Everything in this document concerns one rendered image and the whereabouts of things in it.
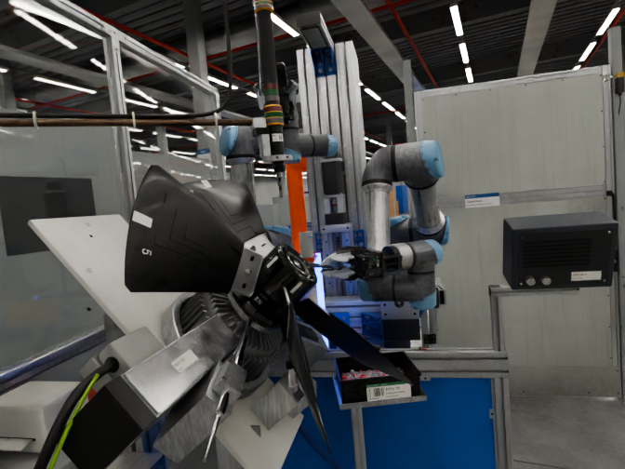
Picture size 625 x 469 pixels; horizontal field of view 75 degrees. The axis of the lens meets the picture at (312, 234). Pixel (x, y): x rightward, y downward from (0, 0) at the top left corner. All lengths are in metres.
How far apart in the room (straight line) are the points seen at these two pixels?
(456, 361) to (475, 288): 1.48
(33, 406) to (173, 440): 0.46
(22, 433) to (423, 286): 1.01
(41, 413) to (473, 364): 1.13
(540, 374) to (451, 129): 1.63
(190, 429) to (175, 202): 0.36
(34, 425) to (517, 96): 2.71
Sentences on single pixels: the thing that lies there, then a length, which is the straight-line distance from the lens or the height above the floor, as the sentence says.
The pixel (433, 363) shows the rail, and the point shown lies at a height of 0.83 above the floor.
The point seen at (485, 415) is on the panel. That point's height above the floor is 0.65.
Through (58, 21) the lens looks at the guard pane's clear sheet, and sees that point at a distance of 1.62.
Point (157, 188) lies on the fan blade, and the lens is 0.72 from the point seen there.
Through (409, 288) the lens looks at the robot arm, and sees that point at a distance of 1.18.
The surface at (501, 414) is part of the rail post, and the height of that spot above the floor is 0.67.
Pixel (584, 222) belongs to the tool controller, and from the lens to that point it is 1.32.
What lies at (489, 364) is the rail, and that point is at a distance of 1.39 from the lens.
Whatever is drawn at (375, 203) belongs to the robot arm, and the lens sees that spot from 1.25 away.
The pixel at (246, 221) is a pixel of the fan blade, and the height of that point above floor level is 1.32.
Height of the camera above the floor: 1.34
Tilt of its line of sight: 4 degrees down
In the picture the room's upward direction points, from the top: 5 degrees counter-clockwise
